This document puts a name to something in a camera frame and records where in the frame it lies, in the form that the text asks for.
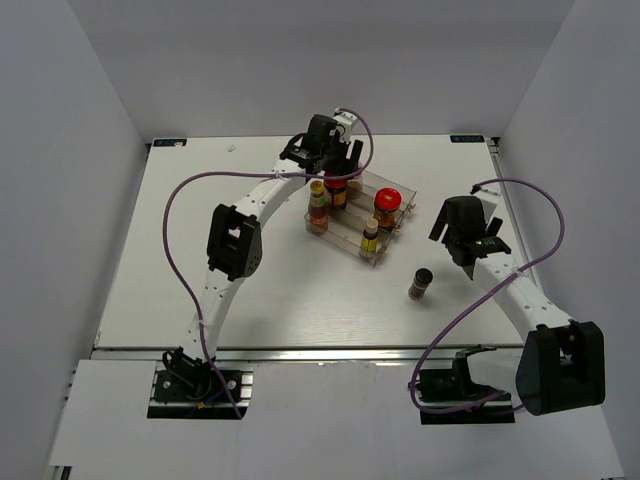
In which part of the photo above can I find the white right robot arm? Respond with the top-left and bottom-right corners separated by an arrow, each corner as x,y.
429,190 -> 606,416

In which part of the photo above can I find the red lid dark sauce jar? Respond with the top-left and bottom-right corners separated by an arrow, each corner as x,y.
324,173 -> 348,209

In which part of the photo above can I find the left blue logo sticker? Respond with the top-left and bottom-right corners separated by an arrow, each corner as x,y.
152,138 -> 187,148

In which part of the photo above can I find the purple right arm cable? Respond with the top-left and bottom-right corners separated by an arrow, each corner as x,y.
409,178 -> 566,415

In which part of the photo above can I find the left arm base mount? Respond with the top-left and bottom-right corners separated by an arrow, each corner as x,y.
147,348 -> 251,420

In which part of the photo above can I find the clear tiered organizer rack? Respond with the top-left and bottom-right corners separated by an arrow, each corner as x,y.
304,171 -> 417,266

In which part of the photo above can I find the black cap pepper shaker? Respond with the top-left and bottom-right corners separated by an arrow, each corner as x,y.
408,268 -> 433,300

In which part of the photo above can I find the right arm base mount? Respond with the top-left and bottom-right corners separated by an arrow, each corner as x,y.
416,346 -> 523,426

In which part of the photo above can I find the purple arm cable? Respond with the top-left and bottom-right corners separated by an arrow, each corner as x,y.
409,178 -> 566,415
163,106 -> 375,420

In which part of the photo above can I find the right blue logo sticker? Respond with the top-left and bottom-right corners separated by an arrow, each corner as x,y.
449,134 -> 485,143

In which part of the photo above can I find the red lid chili jar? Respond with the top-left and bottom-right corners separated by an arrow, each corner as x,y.
374,187 -> 402,231

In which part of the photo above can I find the blue logo sticker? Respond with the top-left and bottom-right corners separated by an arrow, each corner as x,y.
449,134 -> 485,143
152,138 -> 187,148

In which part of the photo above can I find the yellow cap sauce bottle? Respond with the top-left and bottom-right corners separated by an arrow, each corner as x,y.
308,180 -> 328,234

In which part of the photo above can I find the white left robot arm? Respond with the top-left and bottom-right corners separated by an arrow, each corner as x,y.
162,107 -> 368,364

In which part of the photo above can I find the small yellow label bottle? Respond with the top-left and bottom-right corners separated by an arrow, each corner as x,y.
360,217 -> 379,259

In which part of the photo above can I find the pink cap spice shaker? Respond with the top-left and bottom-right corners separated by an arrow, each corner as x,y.
347,175 -> 363,199

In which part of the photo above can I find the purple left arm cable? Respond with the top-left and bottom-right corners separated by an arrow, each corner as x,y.
163,106 -> 375,420

